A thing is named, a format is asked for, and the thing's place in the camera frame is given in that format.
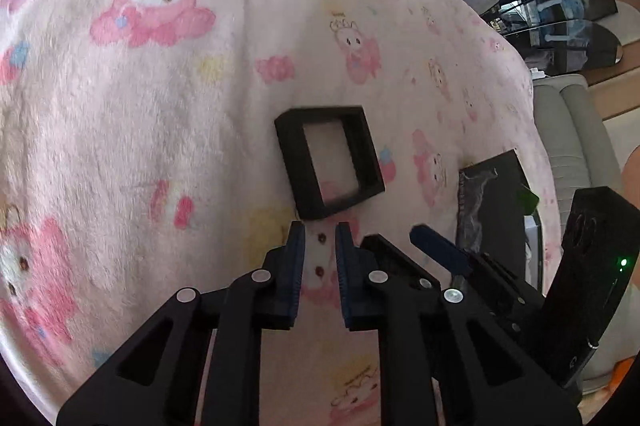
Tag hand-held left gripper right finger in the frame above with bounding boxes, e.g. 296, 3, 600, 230
335, 222, 583, 426

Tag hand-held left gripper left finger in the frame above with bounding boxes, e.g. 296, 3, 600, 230
56, 221, 307, 426

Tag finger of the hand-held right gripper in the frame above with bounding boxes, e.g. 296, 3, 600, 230
360, 233, 441, 292
410, 226, 543, 332

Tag black storage box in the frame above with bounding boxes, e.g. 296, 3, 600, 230
456, 149, 546, 292

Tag black square frame box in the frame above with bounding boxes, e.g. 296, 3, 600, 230
274, 106, 386, 221

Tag grey sofa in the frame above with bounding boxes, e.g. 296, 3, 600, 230
530, 73, 640, 392

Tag pink printed blanket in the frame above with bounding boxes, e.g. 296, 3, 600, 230
0, 0, 561, 426

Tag light blue toy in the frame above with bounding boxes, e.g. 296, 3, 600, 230
537, 0, 593, 24

